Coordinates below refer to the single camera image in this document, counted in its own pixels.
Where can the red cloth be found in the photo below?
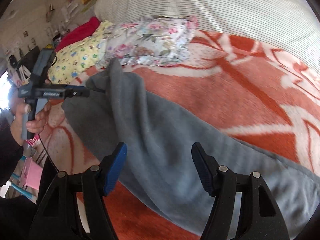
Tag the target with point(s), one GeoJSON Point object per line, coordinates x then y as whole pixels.
{"type": "Point", "coordinates": [81, 32]}

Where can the person's left hand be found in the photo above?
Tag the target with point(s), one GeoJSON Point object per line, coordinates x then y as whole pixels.
{"type": "Point", "coordinates": [34, 126]}

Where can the person's left forearm black sleeve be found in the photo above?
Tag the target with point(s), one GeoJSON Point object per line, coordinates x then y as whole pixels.
{"type": "Point", "coordinates": [10, 154]}

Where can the yellow cartoon print pillow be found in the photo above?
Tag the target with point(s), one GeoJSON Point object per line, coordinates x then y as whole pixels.
{"type": "Point", "coordinates": [79, 56]}

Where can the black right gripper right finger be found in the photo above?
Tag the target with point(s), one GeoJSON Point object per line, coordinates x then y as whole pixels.
{"type": "Point", "coordinates": [243, 208]}

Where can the white striped mattress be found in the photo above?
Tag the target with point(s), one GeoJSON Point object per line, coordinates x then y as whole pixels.
{"type": "Point", "coordinates": [288, 24]}

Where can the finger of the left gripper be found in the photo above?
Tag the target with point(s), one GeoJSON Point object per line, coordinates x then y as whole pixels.
{"type": "Point", "coordinates": [73, 87]}
{"type": "Point", "coordinates": [82, 92]}

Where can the floral ruffled pillow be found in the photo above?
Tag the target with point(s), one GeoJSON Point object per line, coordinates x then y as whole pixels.
{"type": "Point", "coordinates": [153, 40]}

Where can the grey fleece pants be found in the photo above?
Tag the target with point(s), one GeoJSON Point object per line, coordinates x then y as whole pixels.
{"type": "Point", "coordinates": [159, 169]}

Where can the orange white floral blanket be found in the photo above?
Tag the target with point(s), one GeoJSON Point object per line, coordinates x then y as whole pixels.
{"type": "Point", "coordinates": [246, 89]}

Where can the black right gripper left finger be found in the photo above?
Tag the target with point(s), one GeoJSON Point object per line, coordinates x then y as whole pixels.
{"type": "Point", "coordinates": [73, 205]}

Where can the pink box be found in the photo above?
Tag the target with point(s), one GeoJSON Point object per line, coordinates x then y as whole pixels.
{"type": "Point", "coordinates": [31, 174]}

